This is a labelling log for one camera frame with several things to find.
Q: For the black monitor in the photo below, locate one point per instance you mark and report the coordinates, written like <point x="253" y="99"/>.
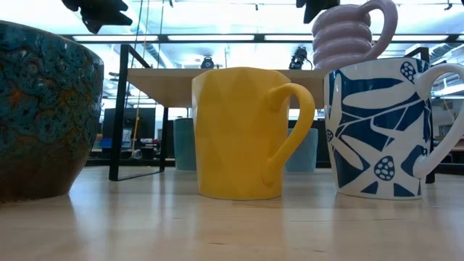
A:
<point x="145" y="123"/>

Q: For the blue storage bin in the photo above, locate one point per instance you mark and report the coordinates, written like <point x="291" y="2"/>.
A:
<point x="105" y="143"/>

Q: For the black aluminium rig frame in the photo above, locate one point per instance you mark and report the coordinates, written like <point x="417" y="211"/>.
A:
<point x="141" y="163"/>

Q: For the yellow faceted mug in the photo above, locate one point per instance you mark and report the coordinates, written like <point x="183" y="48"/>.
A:
<point x="232" y="137"/>

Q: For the black track light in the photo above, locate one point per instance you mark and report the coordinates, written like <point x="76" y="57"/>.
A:
<point x="299" y="58"/>
<point x="207" y="63"/>

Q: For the dark teal brown glazed mug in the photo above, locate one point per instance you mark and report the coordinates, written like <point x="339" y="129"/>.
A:
<point x="43" y="108"/>

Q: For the tall teal mug white inside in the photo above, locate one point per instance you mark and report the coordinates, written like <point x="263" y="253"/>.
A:
<point x="184" y="145"/>

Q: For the light blue mug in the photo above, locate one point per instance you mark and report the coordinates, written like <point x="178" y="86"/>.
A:
<point x="306" y="152"/>

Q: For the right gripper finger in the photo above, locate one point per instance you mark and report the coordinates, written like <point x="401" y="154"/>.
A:
<point x="313" y="7"/>

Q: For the black ceiling beam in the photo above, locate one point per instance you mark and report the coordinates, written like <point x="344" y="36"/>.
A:
<point x="163" y="38"/>

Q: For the lilac ribbed spiral mug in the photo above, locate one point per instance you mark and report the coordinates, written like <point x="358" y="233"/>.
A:
<point x="340" y="40"/>

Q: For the wooden shelf riser black frame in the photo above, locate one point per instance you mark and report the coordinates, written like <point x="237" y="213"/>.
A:
<point x="166" y="87"/>

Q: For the blue white floral mug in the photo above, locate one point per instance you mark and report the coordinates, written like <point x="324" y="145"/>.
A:
<point x="377" y="119"/>

